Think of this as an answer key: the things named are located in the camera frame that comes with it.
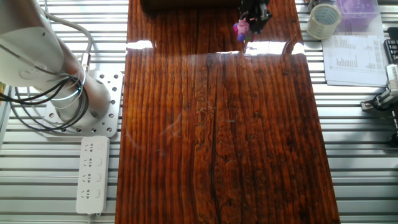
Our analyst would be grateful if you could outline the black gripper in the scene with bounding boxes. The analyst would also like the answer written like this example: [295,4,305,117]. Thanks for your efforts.
[238,0,273,35]

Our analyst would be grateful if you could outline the pink toy figure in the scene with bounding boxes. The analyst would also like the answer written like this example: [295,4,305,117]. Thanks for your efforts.
[233,17,256,44]

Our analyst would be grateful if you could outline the clear tape roll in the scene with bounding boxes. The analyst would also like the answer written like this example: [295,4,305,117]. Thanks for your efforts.
[307,3,343,40]

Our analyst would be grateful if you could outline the purple plastic box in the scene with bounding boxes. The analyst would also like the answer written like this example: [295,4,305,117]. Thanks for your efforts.
[335,0,381,32]

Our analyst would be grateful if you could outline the printed paper sheet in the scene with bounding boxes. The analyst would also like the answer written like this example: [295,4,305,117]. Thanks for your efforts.
[322,15,389,88]

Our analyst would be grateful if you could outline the wood grain table mat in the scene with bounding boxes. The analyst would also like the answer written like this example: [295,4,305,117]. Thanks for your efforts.
[114,0,341,224]

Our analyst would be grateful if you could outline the black keyboard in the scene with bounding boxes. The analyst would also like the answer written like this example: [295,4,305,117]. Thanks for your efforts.
[384,27,398,65]

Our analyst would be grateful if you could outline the white power strip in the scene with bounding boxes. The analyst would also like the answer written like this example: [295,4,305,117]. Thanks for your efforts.
[75,136,111,215]

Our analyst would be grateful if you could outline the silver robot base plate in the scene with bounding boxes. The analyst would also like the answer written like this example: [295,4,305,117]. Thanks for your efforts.
[42,70,124,138]

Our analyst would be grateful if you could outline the black base cables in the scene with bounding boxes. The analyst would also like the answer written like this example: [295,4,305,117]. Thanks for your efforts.
[0,76,90,132]

